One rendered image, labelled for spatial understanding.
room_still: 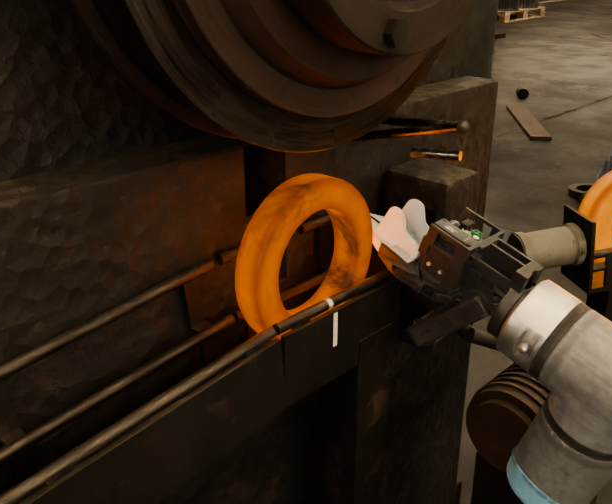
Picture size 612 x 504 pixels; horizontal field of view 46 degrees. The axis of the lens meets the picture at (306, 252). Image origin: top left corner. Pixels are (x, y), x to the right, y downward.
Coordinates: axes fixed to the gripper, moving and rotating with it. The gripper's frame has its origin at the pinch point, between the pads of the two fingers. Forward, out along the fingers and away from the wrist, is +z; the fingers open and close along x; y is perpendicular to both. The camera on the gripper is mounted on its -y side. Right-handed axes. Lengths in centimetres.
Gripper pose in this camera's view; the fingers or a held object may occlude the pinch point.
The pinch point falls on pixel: (372, 226)
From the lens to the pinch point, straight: 86.2
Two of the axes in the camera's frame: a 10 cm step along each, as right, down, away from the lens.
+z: -6.9, -5.5, 4.8
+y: 2.2, -7.9, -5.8
